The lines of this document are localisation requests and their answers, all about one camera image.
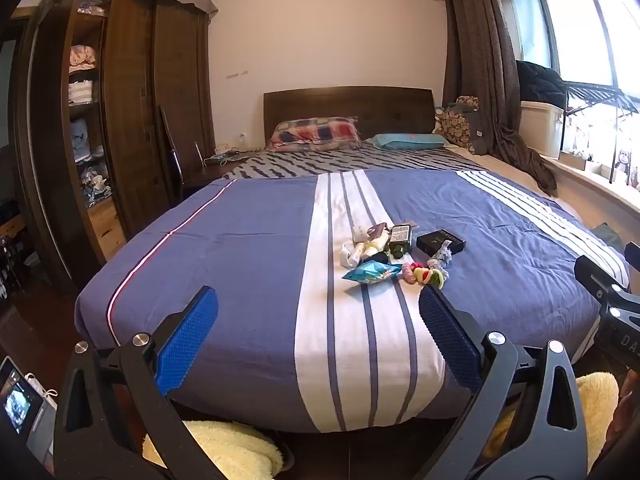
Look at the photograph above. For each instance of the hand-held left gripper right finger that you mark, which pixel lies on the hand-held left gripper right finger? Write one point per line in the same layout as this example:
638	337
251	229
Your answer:
447	340

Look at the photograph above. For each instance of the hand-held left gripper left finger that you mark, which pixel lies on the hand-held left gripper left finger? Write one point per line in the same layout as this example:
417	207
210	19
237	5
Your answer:
187	340

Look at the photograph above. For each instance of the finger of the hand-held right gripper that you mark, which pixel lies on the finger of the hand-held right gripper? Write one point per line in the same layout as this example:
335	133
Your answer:
595	275
633	251

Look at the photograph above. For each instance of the black box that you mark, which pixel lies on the black box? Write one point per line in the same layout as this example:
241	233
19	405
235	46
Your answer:
440	242

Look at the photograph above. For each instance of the dark green cloth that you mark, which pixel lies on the dark green cloth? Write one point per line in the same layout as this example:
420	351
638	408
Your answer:
609	235

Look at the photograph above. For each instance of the colourful knitted toy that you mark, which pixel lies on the colourful knitted toy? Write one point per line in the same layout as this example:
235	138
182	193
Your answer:
427	276

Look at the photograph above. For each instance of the monkey plush toy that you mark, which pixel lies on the monkey plush toy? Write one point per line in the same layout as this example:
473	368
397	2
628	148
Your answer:
622	162

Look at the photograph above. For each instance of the blue snack packet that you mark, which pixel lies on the blue snack packet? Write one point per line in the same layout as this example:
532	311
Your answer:
370	272

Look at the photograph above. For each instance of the dark green bottle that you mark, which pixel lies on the dark green bottle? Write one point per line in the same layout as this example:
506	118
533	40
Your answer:
400	242

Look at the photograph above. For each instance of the cream tube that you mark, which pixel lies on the cream tube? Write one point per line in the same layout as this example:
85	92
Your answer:
375	247

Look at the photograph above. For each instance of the brown wallet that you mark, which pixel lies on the brown wallet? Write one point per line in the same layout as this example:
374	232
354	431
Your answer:
379	231

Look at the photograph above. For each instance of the white packet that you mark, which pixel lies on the white packet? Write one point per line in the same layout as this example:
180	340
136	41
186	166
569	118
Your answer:
360	233

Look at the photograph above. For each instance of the white storage box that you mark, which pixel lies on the white storage box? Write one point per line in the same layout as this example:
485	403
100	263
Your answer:
542	127

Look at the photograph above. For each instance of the black metal rack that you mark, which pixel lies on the black metal rack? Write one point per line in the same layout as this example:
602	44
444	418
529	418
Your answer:
600	95

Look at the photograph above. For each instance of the dark wooden nightstand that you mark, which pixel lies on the dark wooden nightstand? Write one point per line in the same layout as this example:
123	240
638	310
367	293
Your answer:
205	177

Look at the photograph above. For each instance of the small screen device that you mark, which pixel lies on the small screen device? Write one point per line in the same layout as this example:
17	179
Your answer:
20	405

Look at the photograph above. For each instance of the folded black chair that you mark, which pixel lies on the folded black chair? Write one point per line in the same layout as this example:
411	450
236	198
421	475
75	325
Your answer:
170	150

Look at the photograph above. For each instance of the black jacket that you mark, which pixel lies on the black jacket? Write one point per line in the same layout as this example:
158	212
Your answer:
540	84

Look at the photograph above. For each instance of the dark shoe rack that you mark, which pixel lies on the dark shoe rack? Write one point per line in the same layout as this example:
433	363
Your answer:
12	255

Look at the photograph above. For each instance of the teal pillow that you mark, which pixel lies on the teal pillow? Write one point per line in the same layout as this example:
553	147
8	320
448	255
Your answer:
405	141

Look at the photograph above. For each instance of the brown patterned cushion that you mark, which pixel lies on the brown patterned cushion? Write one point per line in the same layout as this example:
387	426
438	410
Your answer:
457	122

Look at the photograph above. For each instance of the grey zebra striped bed sheet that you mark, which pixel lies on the grey zebra striped bed sheet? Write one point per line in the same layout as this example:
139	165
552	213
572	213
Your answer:
310	162

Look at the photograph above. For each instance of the window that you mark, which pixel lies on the window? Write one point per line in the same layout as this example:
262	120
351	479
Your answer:
585	30

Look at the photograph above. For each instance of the light blue folded clothes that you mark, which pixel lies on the light blue folded clothes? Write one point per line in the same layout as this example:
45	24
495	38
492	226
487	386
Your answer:
85	137

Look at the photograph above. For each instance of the brown curtain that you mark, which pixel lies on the brown curtain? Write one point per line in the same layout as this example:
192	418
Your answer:
480	70

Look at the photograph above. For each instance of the dark wooden wardrobe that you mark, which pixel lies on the dark wooden wardrobe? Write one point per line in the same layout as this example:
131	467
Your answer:
130	110

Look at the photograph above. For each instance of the red blue checkered pillow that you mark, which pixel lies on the red blue checkered pillow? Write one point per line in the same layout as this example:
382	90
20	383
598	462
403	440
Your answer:
315	132

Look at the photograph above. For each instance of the dark wooden headboard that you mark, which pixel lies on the dark wooden headboard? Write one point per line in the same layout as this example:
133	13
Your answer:
350	102

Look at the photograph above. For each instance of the green roller blind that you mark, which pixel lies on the green roller blind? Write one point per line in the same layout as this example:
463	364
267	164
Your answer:
525	15

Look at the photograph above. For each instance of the white folded clothes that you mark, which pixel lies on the white folded clothes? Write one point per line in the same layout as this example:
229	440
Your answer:
81	89

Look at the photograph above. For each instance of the pink folded clothes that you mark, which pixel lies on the pink folded clothes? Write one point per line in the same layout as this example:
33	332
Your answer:
82	56

